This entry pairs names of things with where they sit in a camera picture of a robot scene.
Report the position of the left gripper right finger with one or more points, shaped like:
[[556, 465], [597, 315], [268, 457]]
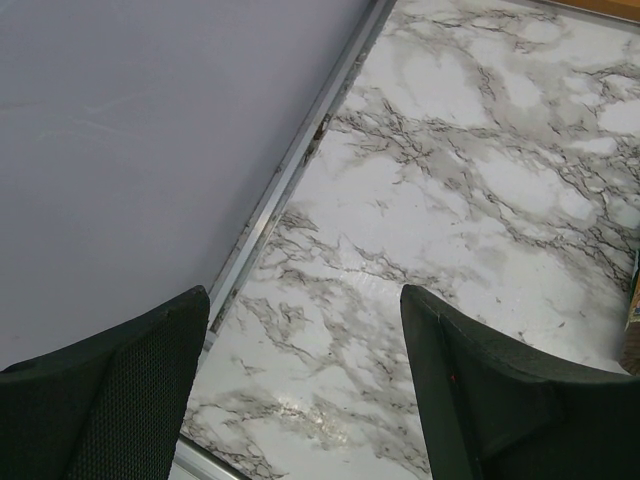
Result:
[[492, 407]]

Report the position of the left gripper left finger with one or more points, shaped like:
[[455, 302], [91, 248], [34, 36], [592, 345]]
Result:
[[110, 406]]

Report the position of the green brown wrapped roll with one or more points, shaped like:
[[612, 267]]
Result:
[[630, 356]]

